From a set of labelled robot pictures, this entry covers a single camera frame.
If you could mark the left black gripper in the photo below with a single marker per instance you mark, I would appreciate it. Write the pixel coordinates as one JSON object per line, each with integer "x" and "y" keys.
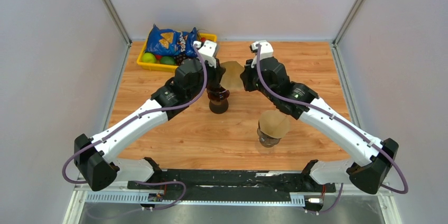
{"x": 217, "y": 73}

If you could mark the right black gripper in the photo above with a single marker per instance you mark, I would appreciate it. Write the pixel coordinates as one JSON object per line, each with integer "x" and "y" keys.
{"x": 246, "y": 75}

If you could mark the brown amber dripper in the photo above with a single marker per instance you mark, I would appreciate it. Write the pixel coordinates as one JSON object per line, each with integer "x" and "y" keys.
{"x": 218, "y": 94}

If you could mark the paper coffee filter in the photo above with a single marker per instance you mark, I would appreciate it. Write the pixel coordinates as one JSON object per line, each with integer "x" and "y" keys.
{"x": 274, "y": 123}

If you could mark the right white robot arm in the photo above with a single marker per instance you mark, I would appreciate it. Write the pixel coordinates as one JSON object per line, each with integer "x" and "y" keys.
{"x": 370, "y": 157}

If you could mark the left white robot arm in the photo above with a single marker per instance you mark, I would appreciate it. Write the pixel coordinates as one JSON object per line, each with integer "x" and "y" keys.
{"x": 96, "y": 156}

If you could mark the clear glass dripper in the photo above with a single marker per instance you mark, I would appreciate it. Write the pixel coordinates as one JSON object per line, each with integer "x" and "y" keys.
{"x": 266, "y": 140}

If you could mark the dark grape bunch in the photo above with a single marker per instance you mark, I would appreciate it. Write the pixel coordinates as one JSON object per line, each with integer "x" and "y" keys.
{"x": 180, "y": 58}

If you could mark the yellow plastic bin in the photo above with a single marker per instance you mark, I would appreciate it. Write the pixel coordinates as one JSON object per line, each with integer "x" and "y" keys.
{"x": 165, "y": 67}

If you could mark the green avocado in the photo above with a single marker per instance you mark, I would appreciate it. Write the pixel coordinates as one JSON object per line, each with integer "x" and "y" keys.
{"x": 167, "y": 60}

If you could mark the blue chips bag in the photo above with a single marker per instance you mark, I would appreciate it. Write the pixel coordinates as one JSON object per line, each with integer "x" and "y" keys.
{"x": 168, "y": 42}

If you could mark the green lime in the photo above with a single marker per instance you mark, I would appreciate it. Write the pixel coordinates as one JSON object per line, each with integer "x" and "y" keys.
{"x": 148, "y": 57}

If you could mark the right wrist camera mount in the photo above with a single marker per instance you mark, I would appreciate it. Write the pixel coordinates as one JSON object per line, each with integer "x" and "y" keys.
{"x": 262, "y": 50}

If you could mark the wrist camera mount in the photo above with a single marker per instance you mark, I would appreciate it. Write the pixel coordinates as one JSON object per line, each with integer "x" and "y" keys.
{"x": 262, "y": 50}
{"x": 207, "y": 51}

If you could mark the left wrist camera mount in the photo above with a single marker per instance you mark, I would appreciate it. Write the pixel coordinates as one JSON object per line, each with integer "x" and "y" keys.
{"x": 207, "y": 51}

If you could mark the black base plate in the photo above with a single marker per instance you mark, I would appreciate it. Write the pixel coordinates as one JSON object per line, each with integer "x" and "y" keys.
{"x": 231, "y": 185}

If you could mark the aluminium frame rail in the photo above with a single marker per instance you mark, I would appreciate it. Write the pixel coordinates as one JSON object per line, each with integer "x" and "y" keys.
{"x": 118, "y": 192}

